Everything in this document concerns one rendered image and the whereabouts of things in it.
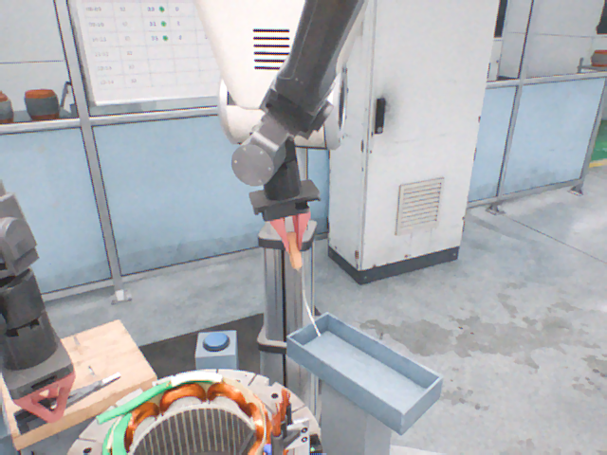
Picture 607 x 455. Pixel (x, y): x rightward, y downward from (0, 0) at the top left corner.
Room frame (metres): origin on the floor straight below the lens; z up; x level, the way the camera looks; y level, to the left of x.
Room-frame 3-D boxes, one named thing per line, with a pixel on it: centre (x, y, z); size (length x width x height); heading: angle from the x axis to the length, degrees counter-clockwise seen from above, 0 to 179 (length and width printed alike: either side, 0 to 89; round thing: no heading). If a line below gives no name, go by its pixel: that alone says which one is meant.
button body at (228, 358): (0.71, 0.17, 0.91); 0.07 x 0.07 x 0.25; 6
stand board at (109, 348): (0.60, 0.37, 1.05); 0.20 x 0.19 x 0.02; 127
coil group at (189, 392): (0.48, 0.16, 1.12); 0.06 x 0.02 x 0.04; 118
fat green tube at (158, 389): (0.46, 0.19, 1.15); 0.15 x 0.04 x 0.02; 118
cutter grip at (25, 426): (0.43, 0.33, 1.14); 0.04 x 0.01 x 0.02; 128
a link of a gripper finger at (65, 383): (0.45, 0.32, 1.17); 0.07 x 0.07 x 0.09; 40
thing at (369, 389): (0.64, -0.09, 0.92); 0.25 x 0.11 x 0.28; 45
